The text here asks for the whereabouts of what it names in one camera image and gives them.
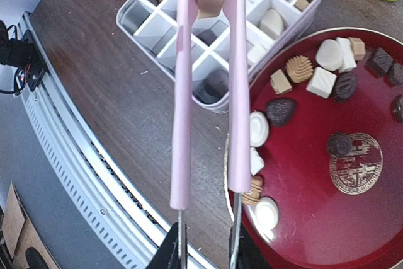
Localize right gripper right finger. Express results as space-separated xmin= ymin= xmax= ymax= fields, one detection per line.
xmin=236 ymin=224 xmax=271 ymax=269

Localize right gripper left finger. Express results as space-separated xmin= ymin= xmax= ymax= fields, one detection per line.
xmin=147 ymin=222 xmax=188 ymax=269

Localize pink metal tongs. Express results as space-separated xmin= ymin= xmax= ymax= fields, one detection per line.
xmin=170 ymin=0 xmax=251 ymax=268

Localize white oval chocolate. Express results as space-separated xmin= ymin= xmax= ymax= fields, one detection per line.
xmin=259 ymin=9 xmax=285 ymax=40

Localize white round swirl chocolate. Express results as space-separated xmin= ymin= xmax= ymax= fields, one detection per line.
xmin=254 ymin=197 xmax=280 ymax=231

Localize tan striped chocolate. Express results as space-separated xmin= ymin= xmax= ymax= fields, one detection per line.
xmin=242 ymin=176 xmax=263 ymax=206

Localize dark swirl chocolate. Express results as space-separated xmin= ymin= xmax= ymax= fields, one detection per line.
xmin=326 ymin=132 xmax=353 ymax=157

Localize dark heart chocolate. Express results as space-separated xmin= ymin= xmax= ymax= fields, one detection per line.
xmin=265 ymin=98 xmax=297 ymax=127

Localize dark leaf chocolate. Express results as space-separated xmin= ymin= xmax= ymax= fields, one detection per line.
xmin=332 ymin=72 xmax=358 ymax=102

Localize round red tray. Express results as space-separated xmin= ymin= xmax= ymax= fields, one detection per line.
xmin=242 ymin=27 xmax=402 ymax=268

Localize silver divided tin box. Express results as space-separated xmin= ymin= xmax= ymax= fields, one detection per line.
xmin=116 ymin=0 xmax=321 ymax=113

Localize metal front rail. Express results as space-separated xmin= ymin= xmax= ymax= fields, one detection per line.
xmin=18 ymin=10 xmax=205 ymax=269

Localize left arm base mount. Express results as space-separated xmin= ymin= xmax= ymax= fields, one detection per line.
xmin=1 ymin=21 xmax=48 ymax=96

